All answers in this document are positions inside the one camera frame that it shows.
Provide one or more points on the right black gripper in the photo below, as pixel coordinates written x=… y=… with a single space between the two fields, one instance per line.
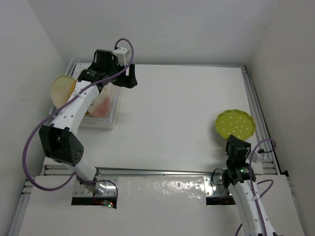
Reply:
x=246 y=146

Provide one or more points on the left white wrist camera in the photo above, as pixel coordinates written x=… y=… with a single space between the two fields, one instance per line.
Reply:
x=122 y=55

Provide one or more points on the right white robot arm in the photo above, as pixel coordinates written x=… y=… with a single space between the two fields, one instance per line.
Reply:
x=240 y=180

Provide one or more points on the white pink floral plate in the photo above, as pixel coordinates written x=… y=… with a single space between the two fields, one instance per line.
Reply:
x=101 y=105

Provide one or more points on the front aluminium frame rail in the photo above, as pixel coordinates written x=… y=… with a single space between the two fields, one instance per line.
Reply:
x=267 y=169

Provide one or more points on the green dotted plate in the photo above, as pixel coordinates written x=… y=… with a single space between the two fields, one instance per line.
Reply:
x=235 y=122

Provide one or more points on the white wire dish rack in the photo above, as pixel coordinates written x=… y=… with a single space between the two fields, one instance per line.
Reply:
x=74 y=69

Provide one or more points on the white foreground cover board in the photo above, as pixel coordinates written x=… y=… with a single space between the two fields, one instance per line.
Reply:
x=147 y=206

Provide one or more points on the cream round plate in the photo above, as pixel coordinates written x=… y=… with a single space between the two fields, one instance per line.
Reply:
x=60 y=89

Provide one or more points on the small green circuit board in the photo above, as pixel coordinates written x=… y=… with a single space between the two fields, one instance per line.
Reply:
x=102 y=202

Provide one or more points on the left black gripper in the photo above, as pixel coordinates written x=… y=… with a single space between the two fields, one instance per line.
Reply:
x=127 y=81

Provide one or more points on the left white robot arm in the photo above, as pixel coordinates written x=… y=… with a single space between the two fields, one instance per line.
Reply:
x=59 y=139

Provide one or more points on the orange dotted plate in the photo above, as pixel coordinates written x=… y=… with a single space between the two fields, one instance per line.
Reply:
x=72 y=88

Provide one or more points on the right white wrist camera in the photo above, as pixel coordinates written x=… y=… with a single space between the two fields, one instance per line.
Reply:
x=258 y=156

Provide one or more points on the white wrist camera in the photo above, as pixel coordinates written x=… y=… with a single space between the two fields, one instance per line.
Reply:
x=122 y=55
x=258 y=156

